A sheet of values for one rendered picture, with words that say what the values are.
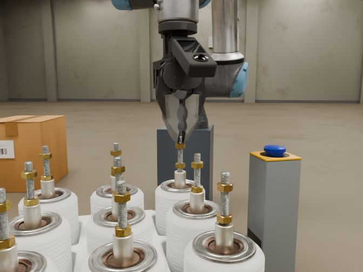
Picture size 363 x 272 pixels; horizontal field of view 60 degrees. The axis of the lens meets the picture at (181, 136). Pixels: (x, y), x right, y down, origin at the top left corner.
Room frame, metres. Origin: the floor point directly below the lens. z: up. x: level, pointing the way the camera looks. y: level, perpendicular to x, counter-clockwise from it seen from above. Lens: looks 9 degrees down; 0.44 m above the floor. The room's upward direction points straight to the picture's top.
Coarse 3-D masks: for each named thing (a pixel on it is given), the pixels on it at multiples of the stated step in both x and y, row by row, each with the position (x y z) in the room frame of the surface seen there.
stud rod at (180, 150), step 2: (180, 138) 0.58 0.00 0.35; (182, 138) 0.58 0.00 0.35; (180, 140) 0.58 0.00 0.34; (182, 140) 0.58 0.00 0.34; (178, 142) 0.58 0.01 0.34; (180, 142) 0.58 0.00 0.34; (182, 142) 0.58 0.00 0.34; (178, 148) 0.58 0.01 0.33; (180, 148) 0.58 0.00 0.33; (182, 148) 0.58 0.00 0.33; (178, 150) 0.58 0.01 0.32; (180, 150) 0.58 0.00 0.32; (182, 150) 0.58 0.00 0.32; (178, 152) 0.58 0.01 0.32; (180, 152) 0.58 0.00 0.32; (182, 152) 0.58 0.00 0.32; (178, 154) 0.58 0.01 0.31; (180, 154) 0.58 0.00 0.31; (182, 154) 0.58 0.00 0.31; (178, 156) 0.58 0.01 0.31; (180, 156) 0.58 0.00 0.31; (182, 156) 0.58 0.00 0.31; (178, 158) 0.58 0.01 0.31; (180, 158) 0.58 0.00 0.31; (182, 158) 0.58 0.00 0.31; (178, 160) 0.58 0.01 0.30; (180, 160) 0.58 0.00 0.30; (182, 160) 0.58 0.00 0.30; (178, 162) 0.58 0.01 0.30; (180, 162) 0.58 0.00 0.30; (182, 162) 0.58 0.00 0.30; (178, 168) 0.58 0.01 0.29; (180, 168) 0.58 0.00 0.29; (182, 168) 0.58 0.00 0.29; (178, 170) 0.58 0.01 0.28; (180, 170) 0.58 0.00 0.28; (182, 170) 0.58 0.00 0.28
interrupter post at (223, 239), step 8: (216, 224) 0.35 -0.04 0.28; (232, 224) 0.35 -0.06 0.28; (216, 232) 0.35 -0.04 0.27; (224, 232) 0.34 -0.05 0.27; (232, 232) 0.35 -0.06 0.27; (216, 240) 0.35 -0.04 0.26; (224, 240) 0.34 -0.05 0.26; (232, 240) 0.35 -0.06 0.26; (216, 248) 0.35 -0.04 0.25; (224, 248) 0.34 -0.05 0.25; (232, 248) 0.35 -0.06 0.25
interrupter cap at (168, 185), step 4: (168, 180) 0.61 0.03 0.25; (172, 180) 0.61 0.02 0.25; (188, 180) 0.61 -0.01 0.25; (164, 184) 0.59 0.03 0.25; (168, 184) 0.59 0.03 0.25; (172, 184) 0.59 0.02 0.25; (188, 184) 0.59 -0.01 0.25; (192, 184) 0.59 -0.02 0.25; (164, 188) 0.56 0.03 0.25; (168, 188) 0.56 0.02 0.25; (172, 188) 0.56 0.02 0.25; (176, 188) 0.57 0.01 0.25; (180, 188) 0.57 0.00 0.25; (184, 188) 0.56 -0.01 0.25; (188, 188) 0.56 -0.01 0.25; (172, 192) 0.55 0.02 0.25; (176, 192) 0.55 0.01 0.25; (180, 192) 0.55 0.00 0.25; (184, 192) 0.55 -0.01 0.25; (188, 192) 0.55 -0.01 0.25
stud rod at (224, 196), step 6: (222, 174) 0.35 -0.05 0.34; (228, 174) 0.35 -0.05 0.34; (222, 180) 0.35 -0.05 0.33; (228, 180) 0.35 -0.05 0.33; (222, 192) 0.35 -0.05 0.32; (228, 192) 0.35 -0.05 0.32; (222, 198) 0.35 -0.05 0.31; (228, 198) 0.35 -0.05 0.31; (222, 204) 0.35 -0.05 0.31; (228, 204) 0.35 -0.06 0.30; (222, 210) 0.35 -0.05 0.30; (228, 210) 0.35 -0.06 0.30
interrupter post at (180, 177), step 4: (176, 172) 0.58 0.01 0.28; (180, 172) 0.58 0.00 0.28; (184, 172) 0.58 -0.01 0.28; (176, 176) 0.57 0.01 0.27; (180, 176) 0.57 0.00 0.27; (184, 176) 0.58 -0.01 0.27; (176, 180) 0.57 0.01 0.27; (180, 180) 0.57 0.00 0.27; (184, 180) 0.58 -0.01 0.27; (176, 184) 0.57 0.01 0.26; (180, 184) 0.57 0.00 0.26; (184, 184) 0.58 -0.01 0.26
